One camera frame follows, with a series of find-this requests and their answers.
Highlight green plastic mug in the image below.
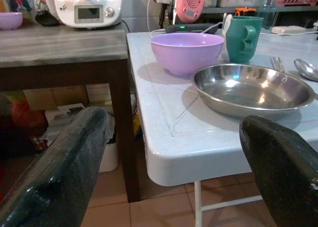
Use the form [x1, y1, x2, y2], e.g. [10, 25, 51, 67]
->
[226, 15, 264, 64]

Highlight orange black device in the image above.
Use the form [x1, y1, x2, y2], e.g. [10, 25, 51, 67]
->
[235, 7, 258, 16]

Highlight white power strip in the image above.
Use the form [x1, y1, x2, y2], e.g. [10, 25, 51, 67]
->
[270, 25, 311, 35]

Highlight white plastic spoon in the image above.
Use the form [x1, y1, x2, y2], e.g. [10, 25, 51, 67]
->
[222, 13, 234, 43]

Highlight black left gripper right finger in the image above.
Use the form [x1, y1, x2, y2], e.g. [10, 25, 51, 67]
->
[238, 115, 318, 227]

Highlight black round lid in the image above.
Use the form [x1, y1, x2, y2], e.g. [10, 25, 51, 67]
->
[35, 12, 60, 27]

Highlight white folding table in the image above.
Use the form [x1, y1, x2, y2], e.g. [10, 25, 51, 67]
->
[126, 25, 318, 227]

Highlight white charger cable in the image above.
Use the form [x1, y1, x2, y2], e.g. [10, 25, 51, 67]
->
[146, 0, 166, 38]

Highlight small clear bottle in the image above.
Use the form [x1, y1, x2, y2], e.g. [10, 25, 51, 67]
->
[15, 0, 28, 20]

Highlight dark wooden table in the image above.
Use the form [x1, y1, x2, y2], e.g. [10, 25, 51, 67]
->
[0, 23, 141, 203]

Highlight purple plastic bowl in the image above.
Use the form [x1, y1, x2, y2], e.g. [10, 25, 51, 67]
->
[0, 11, 24, 31]
[150, 32, 225, 76]

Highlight white storage box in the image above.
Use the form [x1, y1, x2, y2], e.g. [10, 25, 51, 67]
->
[98, 142, 119, 173]

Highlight white kitchen machine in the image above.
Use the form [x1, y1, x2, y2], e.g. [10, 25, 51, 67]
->
[51, 0, 123, 29]

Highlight black power strip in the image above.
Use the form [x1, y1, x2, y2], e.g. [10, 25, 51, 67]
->
[165, 23, 223, 35]

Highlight pink round device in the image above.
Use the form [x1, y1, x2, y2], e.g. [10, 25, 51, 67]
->
[175, 0, 206, 24]

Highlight stainless steel spoon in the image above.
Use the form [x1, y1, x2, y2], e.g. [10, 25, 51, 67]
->
[293, 59, 318, 82]

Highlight metal chopsticks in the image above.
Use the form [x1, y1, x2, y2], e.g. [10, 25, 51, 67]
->
[270, 56, 285, 73]

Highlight cardboard box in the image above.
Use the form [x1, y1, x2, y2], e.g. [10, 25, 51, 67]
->
[23, 85, 89, 111]

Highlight stainless steel plate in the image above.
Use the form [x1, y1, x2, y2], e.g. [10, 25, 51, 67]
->
[191, 64, 316, 120]

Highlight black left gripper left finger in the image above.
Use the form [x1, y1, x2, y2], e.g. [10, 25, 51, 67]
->
[0, 106, 110, 227]

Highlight red plastic bag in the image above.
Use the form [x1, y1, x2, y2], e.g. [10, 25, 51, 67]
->
[9, 97, 48, 128]

